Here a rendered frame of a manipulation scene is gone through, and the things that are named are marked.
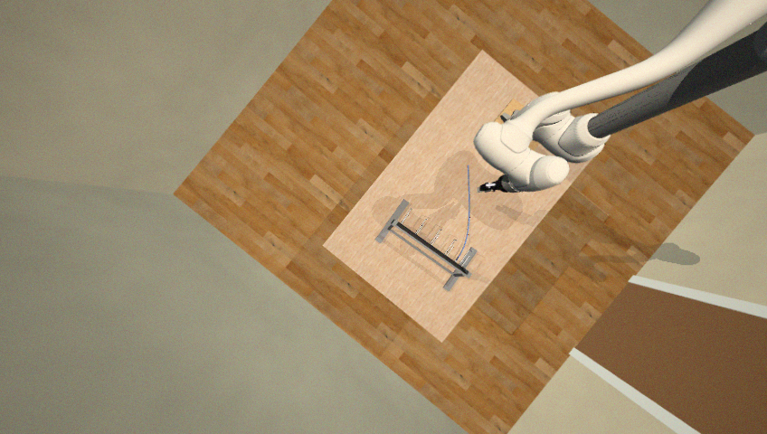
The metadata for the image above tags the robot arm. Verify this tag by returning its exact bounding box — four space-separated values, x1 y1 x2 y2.
473 0 767 193

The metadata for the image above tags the black patch panel rack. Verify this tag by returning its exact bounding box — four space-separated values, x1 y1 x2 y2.
375 199 478 292

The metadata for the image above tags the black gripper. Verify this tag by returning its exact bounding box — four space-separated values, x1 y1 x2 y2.
478 175 508 193

